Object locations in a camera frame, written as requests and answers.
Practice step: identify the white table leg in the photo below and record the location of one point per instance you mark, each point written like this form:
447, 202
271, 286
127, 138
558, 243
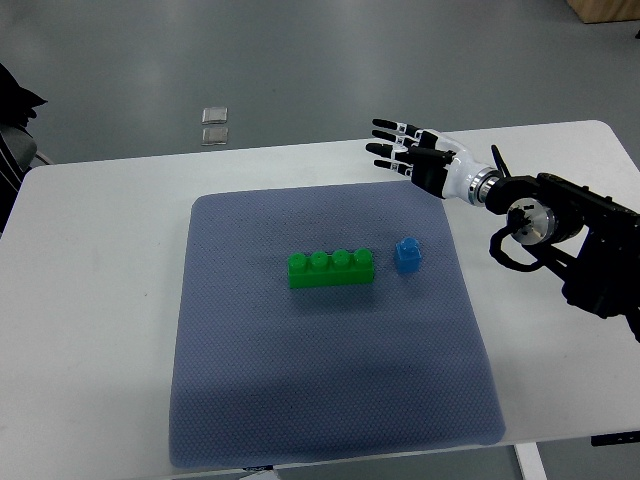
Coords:
530, 462

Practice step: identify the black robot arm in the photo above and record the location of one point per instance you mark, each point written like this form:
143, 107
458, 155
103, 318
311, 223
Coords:
588, 241

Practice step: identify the green four-stud toy block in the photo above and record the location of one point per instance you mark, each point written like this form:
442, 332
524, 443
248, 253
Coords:
322, 269

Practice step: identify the black table control panel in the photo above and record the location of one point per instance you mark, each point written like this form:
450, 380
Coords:
614, 439

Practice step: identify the wooden furniture corner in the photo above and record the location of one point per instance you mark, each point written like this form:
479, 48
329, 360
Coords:
605, 11

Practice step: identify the blue-grey mesh mat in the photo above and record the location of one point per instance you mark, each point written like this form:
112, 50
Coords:
266, 375

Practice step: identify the upper metal floor plate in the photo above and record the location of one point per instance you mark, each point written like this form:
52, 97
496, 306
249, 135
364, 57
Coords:
214, 115

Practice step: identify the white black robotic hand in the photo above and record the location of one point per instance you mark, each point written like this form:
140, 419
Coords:
433, 161

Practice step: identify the black office chair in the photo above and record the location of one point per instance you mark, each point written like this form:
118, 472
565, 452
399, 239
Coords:
18, 147

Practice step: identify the blue toy block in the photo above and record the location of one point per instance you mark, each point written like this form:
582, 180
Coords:
407, 256

